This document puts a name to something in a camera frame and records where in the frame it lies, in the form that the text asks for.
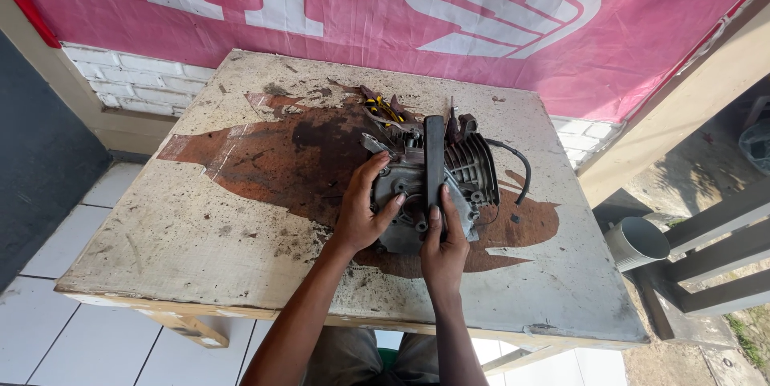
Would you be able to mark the grey small engine block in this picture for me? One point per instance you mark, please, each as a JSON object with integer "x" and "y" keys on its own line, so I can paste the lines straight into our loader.
{"x": 445, "y": 181}

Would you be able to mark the dark wooden fence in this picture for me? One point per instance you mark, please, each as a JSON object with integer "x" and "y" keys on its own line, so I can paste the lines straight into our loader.
{"x": 710, "y": 253}

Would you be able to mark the pink and white banner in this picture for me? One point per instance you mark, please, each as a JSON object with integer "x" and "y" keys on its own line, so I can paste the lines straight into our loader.
{"x": 385, "y": 7}

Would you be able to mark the black bar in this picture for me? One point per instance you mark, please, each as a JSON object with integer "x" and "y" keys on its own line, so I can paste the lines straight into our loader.
{"x": 434, "y": 160}

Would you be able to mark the person's left hand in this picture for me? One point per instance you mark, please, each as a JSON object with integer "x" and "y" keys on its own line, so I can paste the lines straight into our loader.
{"x": 358, "y": 217}

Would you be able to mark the person's right hand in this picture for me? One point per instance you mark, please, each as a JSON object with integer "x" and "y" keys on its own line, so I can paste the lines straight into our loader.
{"x": 444, "y": 250}

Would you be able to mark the person's grey trousers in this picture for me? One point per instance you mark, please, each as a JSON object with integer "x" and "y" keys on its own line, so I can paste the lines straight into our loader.
{"x": 367, "y": 359}

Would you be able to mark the green stool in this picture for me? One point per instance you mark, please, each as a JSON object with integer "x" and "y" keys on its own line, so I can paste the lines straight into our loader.
{"x": 388, "y": 357}

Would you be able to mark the worn wooden table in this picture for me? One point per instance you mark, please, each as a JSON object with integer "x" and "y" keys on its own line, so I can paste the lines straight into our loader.
{"x": 337, "y": 205}

